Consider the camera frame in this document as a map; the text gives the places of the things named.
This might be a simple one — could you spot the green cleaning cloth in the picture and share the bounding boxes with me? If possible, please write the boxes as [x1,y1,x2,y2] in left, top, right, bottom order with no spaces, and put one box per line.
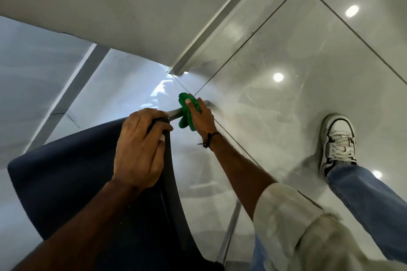
[178,92,201,132]

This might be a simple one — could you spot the white black sneaker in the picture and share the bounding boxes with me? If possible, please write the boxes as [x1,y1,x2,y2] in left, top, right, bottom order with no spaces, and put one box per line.
[319,113,357,178]

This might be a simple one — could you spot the white rolled shirt sleeve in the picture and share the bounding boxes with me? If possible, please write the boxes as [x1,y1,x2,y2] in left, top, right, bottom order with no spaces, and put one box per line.
[252,182,407,271]

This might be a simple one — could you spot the dark blue chair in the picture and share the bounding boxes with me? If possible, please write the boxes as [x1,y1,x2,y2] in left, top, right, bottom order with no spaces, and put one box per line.
[7,100,243,271]

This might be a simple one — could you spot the person's left hand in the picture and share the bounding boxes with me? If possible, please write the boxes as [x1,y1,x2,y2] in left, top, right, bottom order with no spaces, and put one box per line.
[111,108,174,191]

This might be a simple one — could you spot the white table leg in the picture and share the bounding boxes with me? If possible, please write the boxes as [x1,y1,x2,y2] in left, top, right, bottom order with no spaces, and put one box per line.
[168,0,270,76]
[23,43,111,154]

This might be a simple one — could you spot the black string bracelet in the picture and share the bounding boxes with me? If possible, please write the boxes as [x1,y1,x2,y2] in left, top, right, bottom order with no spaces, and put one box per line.
[197,132,222,151]

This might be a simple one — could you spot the blue jeans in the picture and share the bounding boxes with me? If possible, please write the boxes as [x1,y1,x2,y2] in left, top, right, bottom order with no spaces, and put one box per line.
[253,163,407,271]

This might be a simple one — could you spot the person's right forearm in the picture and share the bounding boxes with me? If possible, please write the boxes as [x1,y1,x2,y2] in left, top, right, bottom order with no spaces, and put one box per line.
[206,134,278,221]

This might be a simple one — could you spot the person's left forearm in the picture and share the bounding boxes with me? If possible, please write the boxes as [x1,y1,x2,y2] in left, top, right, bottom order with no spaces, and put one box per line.
[12,180,141,271]

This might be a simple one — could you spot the person's right hand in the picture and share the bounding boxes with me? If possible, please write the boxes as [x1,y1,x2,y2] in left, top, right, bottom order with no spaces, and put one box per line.
[185,97,219,140]

